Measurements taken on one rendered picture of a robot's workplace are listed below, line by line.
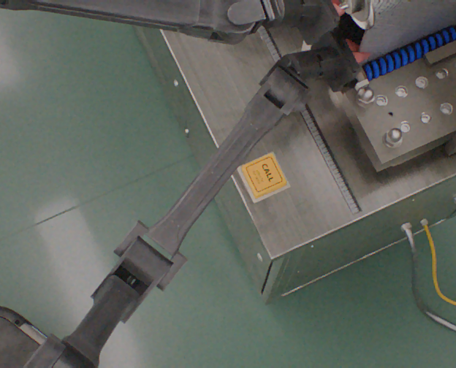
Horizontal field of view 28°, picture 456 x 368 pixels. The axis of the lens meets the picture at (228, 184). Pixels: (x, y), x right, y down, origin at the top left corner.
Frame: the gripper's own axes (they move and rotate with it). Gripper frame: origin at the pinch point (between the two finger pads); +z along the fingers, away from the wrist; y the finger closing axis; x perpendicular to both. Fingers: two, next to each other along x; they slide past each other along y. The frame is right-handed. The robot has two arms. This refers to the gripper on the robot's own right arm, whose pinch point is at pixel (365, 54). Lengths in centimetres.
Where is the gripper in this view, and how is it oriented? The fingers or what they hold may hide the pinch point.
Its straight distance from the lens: 178.9
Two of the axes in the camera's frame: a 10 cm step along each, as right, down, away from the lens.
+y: 4.2, 8.8, -2.3
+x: 4.6, -4.3, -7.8
